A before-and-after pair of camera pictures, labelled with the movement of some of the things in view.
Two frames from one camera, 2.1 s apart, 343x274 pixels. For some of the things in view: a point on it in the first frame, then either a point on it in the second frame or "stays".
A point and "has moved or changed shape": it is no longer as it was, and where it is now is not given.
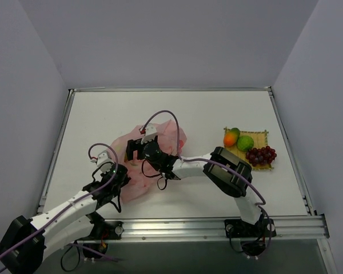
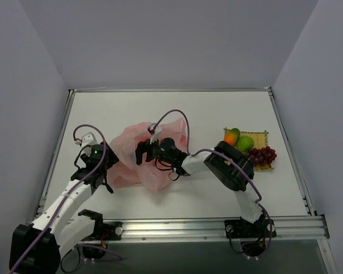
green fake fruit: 245,143 stays
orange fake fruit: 231,136 stays
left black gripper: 121,175 -> 109,159
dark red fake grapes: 263,155 stays
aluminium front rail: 296,229 stays
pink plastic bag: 170,136 has moved or changed shape
